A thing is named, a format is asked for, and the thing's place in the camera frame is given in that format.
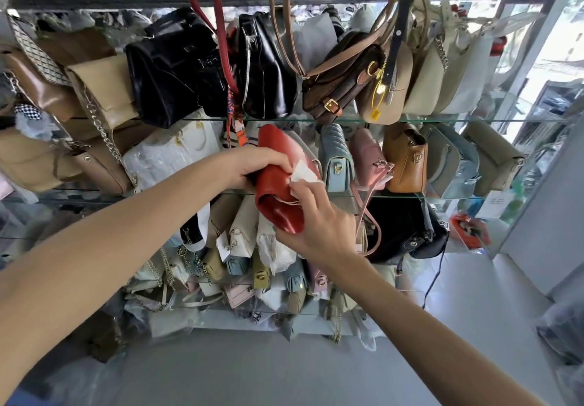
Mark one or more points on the person's left hand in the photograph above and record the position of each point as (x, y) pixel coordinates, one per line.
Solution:
(253, 161)

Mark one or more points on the person's right hand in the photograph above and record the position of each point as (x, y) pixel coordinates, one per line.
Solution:
(326, 230)

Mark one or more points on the person's right thumb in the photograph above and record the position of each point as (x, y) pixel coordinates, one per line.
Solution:
(288, 237)

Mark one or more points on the person's left fingers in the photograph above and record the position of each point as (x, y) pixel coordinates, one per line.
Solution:
(278, 160)

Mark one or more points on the red leather handbag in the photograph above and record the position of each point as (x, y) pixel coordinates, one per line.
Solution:
(273, 186)

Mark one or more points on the white wiping cloth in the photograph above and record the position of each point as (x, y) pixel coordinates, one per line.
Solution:
(303, 174)

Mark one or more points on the person's right forearm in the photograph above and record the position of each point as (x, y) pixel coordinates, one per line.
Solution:
(433, 346)

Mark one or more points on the person's left forearm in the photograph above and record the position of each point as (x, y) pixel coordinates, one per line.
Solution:
(105, 246)

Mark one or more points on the orange striped scarf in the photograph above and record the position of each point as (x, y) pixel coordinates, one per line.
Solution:
(235, 123)

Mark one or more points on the light blue quilted handbag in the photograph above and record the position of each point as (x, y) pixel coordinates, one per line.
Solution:
(336, 159)

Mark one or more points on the pile of small pastel handbags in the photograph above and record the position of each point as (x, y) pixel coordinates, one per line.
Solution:
(237, 273)

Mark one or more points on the black glossy leather handbag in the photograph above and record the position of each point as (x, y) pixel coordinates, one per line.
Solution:
(264, 72)

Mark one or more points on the pink handbag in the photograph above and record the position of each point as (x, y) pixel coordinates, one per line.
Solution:
(368, 155)

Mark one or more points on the brown patterned handbag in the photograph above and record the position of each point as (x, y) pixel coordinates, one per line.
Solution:
(340, 79)

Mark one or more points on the white plastic-wrapped handbag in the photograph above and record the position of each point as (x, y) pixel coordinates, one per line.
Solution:
(169, 155)

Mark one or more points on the black handbag with gold clasp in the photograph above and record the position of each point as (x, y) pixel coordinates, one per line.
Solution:
(401, 227)

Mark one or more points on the beige handbag with yellow tag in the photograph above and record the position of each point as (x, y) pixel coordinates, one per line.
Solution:
(388, 95)

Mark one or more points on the caramel brown handbag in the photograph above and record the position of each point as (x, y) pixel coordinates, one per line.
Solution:
(406, 159)

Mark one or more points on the black quilted handbag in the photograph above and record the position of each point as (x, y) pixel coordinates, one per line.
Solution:
(173, 72)

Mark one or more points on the grey blue handbag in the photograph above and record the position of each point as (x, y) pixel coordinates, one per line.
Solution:
(451, 161)

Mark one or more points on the orange red packet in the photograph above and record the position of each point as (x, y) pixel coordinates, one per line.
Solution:
(470, 230)

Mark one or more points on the white paper label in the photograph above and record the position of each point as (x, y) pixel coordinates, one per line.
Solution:
(495, 204)

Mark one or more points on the white tote handbag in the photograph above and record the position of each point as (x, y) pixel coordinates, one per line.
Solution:
(470, 72)

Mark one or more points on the khaki handbag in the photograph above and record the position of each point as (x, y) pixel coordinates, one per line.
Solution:
(495, 157)

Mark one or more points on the brown glossy leather handbag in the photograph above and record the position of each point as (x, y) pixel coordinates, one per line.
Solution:
(39, 91)

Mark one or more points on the tan soft handbag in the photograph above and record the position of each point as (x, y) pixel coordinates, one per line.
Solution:
(27, 159)

